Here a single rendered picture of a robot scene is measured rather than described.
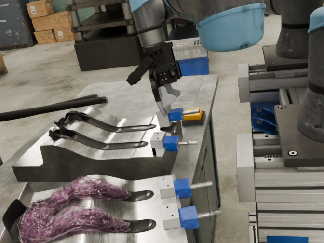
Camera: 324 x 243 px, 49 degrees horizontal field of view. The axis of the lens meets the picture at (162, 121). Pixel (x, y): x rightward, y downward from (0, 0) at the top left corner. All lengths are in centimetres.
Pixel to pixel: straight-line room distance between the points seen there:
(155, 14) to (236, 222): 134
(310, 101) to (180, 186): 37
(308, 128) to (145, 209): 41
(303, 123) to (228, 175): 170
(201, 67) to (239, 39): 377
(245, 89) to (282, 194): 50
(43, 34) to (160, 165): 699
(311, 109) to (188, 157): 51
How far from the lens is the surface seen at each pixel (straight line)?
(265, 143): 80
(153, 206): 86
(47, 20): 775
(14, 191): 97
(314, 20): 65
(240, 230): 200
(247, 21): 39
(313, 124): 70
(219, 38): 39
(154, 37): 102
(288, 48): 116
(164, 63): 105
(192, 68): 416
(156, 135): 102
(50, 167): 113
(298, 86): 117
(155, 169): 100
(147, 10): 102
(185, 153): 113
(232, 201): 217
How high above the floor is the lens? 139
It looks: 26 degrees down
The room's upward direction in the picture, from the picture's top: 10 degrees counter-clockwise
